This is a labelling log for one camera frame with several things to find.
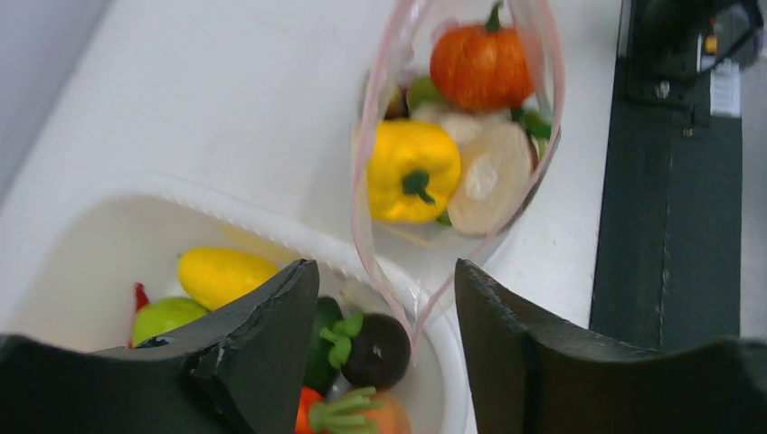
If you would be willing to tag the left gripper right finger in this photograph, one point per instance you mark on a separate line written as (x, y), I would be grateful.
(531, 371)

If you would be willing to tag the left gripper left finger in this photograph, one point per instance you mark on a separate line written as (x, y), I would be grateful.
(239, 369)

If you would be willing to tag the brown mushroom slice toy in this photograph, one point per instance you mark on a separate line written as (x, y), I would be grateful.
(496, 167)

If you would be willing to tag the yellow bell pepper toy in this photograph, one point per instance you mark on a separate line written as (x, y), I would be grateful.
(413, 172)

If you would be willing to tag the clear pink-dotted zip bag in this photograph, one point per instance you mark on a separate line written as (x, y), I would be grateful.
(410, 264)

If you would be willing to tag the orange pumpkin toy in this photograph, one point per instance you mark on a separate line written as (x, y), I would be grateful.
(482, 67)

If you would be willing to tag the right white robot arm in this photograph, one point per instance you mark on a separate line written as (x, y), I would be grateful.
(688, 56)

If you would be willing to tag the white plastic food bin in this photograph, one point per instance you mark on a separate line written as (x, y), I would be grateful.
(69, 269)

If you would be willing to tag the small red radish toy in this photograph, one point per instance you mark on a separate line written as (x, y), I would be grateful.
(343, 415)

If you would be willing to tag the dark green avocado toy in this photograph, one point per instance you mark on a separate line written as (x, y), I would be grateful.
(320, 375)

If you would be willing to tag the green lime toy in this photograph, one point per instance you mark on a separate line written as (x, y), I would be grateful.
(164, 315)

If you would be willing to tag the peach toy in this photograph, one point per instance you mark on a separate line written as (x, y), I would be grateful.
(390, 417)

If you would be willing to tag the dark purple plum toy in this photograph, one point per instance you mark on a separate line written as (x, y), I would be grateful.
(369, 349)

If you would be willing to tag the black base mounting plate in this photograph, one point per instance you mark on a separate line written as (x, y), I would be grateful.
(668, 265)

